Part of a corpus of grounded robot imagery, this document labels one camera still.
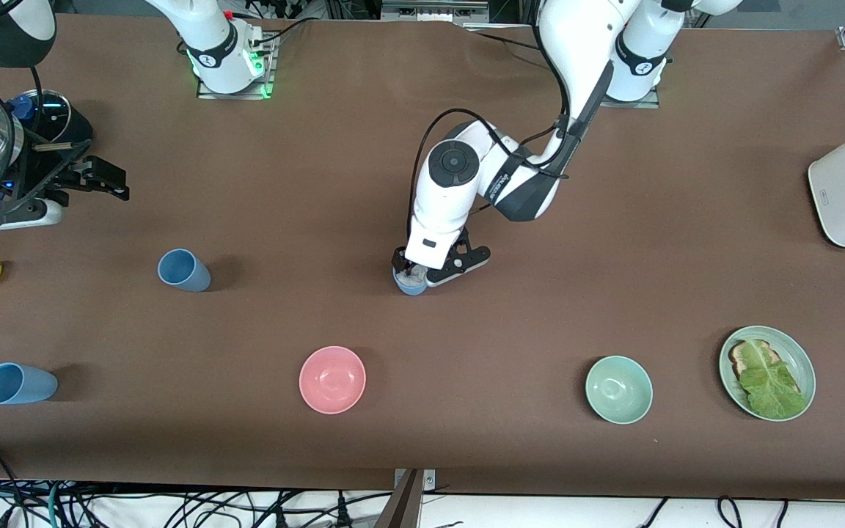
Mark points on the blue plastic cup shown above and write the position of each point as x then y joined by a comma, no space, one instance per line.
411,288
19,385
188,273

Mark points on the toasted bread slice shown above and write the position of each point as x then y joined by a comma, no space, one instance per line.
739,359

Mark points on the dark grey metal bar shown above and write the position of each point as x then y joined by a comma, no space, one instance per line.
402,510

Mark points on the grey metal box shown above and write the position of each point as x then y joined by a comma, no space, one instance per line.
433,11

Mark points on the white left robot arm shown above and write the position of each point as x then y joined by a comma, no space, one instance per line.
584,44

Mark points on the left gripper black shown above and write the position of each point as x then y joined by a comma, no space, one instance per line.
398,259

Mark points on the pink bowl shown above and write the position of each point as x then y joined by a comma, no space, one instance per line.
332,381

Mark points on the green lettuce leaf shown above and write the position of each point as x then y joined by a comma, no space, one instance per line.
771,385

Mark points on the green plate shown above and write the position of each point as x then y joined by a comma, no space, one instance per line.
796,352

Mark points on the mint green bowl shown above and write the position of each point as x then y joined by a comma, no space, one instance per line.
619,390

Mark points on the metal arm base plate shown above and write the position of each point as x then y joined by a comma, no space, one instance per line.
642,104
235,95

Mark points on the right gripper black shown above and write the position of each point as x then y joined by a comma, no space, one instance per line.
35,178

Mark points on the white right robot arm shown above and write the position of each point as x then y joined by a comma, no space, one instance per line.
210,37

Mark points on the metal table edge bracket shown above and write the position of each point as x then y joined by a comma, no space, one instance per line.
430,480

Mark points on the white tissue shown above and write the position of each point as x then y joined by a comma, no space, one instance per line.
414,276

